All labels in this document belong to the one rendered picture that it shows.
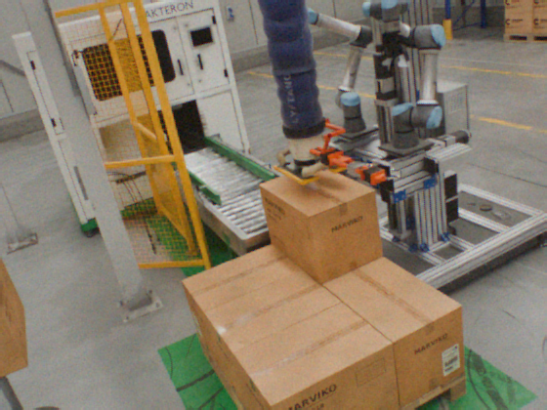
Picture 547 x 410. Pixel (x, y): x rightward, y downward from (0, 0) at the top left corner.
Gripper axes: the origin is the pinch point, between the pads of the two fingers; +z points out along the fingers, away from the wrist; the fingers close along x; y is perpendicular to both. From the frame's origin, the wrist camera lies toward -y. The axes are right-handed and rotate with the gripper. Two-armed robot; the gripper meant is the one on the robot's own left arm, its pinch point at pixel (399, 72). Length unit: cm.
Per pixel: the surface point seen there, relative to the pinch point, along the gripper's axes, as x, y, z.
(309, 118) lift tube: -25.8, 38.8, 16.1
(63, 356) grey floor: -128, 198, 152
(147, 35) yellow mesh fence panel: -149, 78, -32
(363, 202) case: -6, 26, 62
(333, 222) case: -7, 45, 66
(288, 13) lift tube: -25, 41, -36
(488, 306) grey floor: 12, -43, 152
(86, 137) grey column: -144, 134, 19
